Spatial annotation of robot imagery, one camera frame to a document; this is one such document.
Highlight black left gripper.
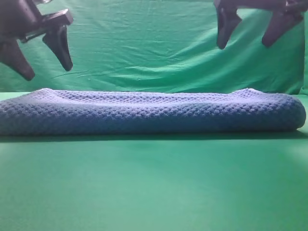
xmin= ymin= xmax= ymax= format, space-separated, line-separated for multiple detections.
xmin=0 ymin=0 xmax=73 ymax=81

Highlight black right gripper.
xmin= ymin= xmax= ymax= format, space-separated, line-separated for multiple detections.
xmin=214 ymin=0 xmax=308 ymax=50

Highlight blue waffle-weave towel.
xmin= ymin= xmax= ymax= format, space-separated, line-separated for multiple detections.
xmin=0 ymin=88 xmax=307 ymax=136

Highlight green backdrop cloth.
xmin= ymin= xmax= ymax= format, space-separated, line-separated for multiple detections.
xmin=0 ymin=0 xmax=308 ymax=94

